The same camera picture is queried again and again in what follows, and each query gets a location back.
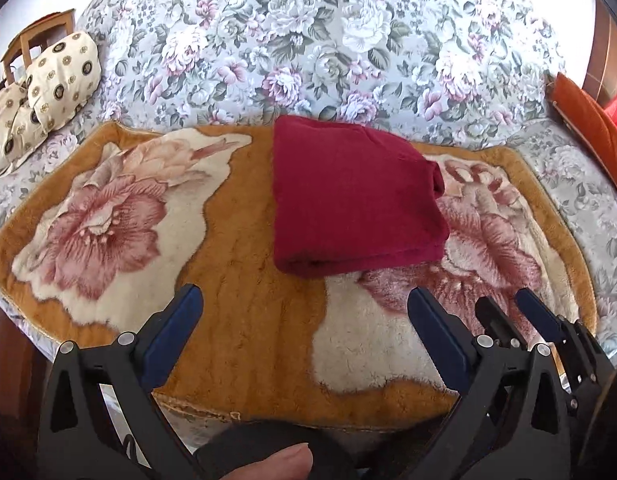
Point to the orange velvet cushion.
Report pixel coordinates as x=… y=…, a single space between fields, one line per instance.
x=588 y=115

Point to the wooden chair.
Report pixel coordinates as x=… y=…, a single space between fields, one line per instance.
x=38 y=25

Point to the person's left hand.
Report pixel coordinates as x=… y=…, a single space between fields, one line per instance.
x=278 y=465

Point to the cream medallion print pillow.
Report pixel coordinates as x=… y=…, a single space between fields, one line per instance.
x=63 y=80
x=8 y=125

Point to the orange plush flower blanket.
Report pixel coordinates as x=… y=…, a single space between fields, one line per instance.
x=258 y=260

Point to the dark red fleece garment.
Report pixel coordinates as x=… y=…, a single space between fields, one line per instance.
x=348 y=195

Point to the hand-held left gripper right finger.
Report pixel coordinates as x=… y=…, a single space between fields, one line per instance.
x=438 y=335

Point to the wooden bed frame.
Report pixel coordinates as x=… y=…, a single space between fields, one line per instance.
x=13 y=350

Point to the wooden headboard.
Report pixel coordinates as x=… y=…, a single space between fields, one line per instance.
x=610 y=50

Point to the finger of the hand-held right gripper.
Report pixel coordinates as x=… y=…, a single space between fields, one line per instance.
x=495 y=322
x=538 y=315

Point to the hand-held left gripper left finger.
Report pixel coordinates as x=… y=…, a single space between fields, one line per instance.
x=173 y=330

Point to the floral bedspread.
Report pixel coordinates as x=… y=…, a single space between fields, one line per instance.
x=288 y=35

